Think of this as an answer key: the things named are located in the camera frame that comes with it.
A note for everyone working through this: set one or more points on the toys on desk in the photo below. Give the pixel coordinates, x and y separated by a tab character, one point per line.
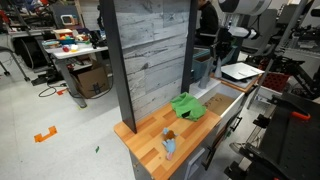
64	40

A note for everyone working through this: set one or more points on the grey wood backsplash panel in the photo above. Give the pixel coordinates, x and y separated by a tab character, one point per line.
150	44

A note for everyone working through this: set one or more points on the red crate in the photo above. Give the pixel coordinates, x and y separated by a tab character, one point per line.
275	81

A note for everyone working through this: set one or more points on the person in black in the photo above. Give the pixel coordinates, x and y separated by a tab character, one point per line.
209	24

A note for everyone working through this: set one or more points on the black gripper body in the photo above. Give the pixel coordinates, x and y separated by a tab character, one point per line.
225	45

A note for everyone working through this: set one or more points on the white sink basin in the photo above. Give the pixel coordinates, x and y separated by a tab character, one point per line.
219	98

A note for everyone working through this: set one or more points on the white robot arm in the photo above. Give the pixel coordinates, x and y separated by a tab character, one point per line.
243	7

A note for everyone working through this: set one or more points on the orange floor tape marker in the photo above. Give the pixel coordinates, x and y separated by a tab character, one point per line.
40	138

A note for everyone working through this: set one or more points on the white tray board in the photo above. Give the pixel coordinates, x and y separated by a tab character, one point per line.
241	70

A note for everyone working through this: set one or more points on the wooden counter cabinet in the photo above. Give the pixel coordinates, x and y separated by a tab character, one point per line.
146	144

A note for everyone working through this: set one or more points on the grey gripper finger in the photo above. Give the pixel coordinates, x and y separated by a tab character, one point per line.
213	53
218	73

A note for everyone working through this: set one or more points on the cardboard box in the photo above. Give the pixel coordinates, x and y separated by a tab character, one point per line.
91	81

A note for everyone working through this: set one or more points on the black equipment stand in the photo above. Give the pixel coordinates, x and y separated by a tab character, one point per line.
290	147

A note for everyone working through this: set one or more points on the teal storage bin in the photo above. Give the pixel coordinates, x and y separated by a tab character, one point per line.
199	62

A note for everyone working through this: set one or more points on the green cloth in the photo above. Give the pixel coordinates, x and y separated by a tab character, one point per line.
188	107

